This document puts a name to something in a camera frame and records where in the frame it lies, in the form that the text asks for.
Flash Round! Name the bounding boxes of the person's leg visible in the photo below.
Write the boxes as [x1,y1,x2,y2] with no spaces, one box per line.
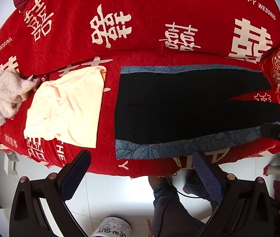
[147,176,206,237]
[183,171,219,210]

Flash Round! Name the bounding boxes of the red printed blanket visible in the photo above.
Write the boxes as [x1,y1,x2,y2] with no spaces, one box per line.
[0,0,280,178]

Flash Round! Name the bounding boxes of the black pants with blue trim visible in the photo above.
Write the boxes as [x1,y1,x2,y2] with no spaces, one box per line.
[114,65,280,160]

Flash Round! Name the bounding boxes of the grey plush toy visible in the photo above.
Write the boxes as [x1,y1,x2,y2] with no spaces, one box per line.
[0,69,41,126]

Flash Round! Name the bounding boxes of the cream cloth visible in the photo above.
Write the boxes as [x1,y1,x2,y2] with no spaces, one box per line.
[24,67,106,149]

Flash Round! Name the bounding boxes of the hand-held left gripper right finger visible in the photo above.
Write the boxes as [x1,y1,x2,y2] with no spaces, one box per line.
[192,151,275,237]

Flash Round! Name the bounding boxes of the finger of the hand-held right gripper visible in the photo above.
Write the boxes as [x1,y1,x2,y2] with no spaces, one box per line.
[260,122,280,153]

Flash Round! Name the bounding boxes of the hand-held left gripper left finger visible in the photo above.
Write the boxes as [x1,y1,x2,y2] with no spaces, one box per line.
[9,149,92,237]

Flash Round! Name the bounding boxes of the black cable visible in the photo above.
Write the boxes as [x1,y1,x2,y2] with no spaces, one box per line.
[171,175,211,200]

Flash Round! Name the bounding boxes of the white printed bucket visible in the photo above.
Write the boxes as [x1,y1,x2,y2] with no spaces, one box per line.
[91,217,132,237]

